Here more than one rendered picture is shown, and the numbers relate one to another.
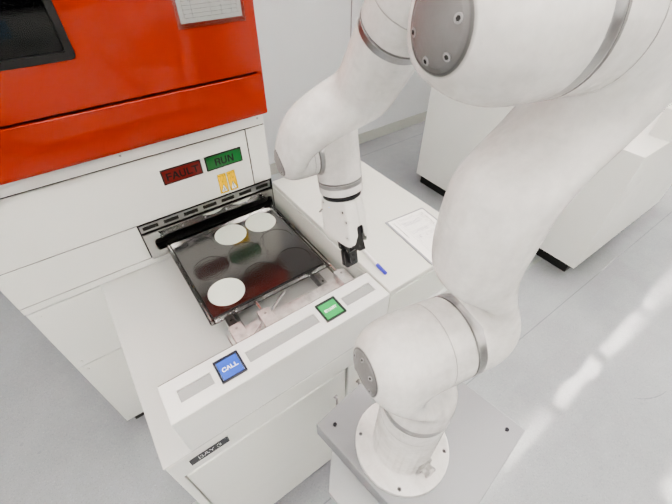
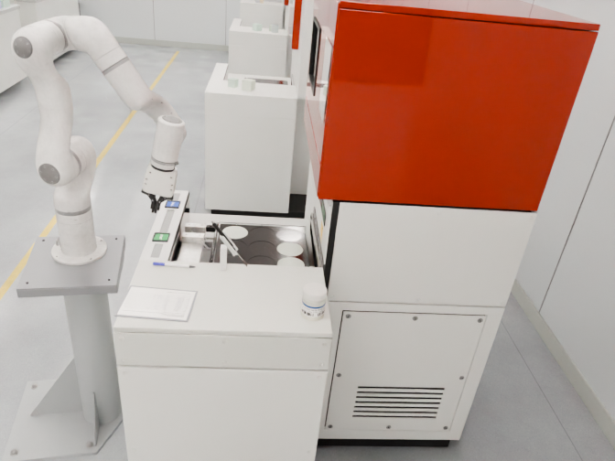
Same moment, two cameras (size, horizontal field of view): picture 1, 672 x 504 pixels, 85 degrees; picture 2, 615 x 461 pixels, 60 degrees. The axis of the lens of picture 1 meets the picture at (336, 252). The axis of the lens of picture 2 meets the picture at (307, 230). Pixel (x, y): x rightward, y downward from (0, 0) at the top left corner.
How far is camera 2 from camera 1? 2.15 m
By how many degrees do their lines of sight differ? 88
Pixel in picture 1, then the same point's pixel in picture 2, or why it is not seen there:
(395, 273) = (147, 268)
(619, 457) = not seen: outside the picture
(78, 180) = not seen: hidden behind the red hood
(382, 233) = (188, 284)
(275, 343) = (167, 219)
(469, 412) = (52, 277)
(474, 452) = (40, 266)
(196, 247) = (290, 234)
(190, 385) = (178, 197)
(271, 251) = (251, 256)
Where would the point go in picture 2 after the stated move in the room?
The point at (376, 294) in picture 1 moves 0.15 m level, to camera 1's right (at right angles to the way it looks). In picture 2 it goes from (145, 255) to (110, 274)
